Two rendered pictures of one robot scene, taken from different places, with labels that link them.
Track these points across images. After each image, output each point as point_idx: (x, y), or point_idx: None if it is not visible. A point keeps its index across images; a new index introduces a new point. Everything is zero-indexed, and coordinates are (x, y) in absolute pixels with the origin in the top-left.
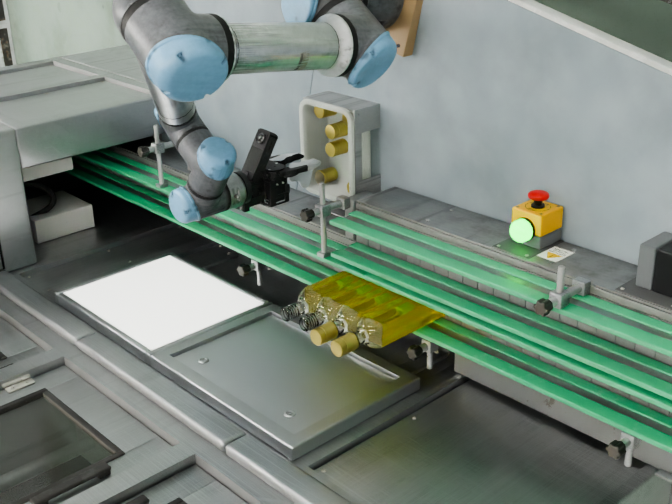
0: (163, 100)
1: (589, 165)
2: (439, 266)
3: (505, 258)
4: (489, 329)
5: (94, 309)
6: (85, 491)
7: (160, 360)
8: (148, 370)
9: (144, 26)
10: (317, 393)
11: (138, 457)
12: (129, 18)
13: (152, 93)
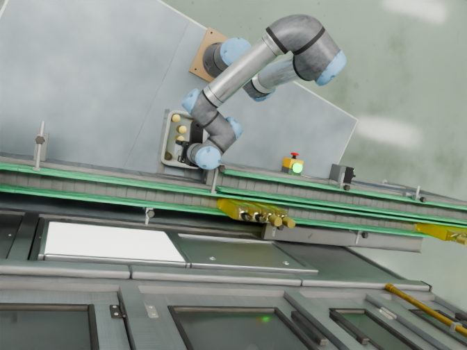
0: (237, 88)
1: (307, 142)
2: (291, 183)
3: (299, 178)
4: (310, 206)
5: (96, 255)
6: (321, 322)
7: (203, 263)
8: (206, 270)
9: (331, 40)
10: (271, 254)
11: (283, 305)
12: (322, 34)
13: (235, 82)
